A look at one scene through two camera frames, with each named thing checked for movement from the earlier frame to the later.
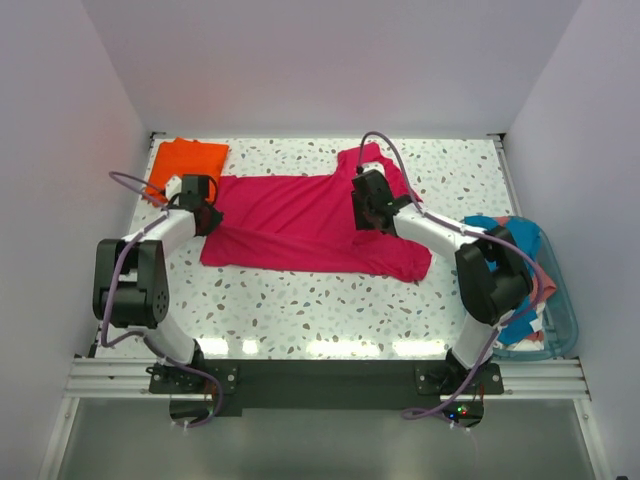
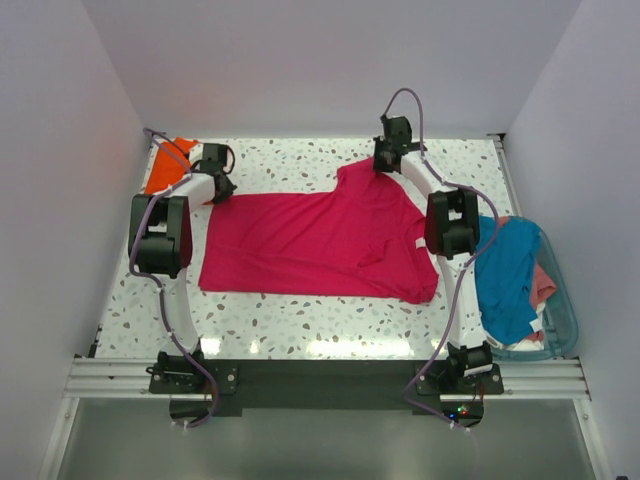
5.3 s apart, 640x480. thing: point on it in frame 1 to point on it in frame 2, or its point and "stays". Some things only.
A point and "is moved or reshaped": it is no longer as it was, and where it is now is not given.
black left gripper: x=215 y=219 to x=229 y=191
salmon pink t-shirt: x=548 y=286 stays
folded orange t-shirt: x=183 y=156 stays
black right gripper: x=361 y=222 to x=379 y=166
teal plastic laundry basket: x=560 y=321 stays
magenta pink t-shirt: x=306 y=222 is moved or reshaped
